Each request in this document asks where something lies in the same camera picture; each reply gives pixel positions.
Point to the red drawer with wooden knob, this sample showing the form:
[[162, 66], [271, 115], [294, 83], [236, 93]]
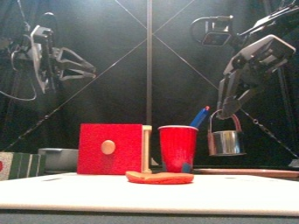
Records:
[[104, 151]]

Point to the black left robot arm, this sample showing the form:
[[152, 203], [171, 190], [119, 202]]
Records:
[[48, 19]]

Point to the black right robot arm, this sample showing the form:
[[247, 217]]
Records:
[[272, 20]]

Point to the light wooden drawer housing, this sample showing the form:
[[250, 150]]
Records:
[[147, 148]]

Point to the grey bowl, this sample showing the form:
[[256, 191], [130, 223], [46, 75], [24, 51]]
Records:
[[58, 159]]

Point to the orange flat dough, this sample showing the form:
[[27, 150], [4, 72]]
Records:
[[162, 178]]

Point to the blue pen with red tip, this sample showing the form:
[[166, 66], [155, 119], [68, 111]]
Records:
[[199, 117]]

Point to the red plastic cup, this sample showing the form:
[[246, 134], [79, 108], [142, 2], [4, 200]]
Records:
[[178, 148]]

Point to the brown wooden tray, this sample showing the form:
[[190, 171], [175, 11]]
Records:
[[248, 172]]

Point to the green white striped box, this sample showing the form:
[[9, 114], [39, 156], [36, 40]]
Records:
[[23, 164]]

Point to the white cutting board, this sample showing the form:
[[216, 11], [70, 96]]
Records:
[[155, 195]]

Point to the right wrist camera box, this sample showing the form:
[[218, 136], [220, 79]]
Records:
[[216, 32]]

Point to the grey metal frame pole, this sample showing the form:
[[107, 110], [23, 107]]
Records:
[[150, 64]]

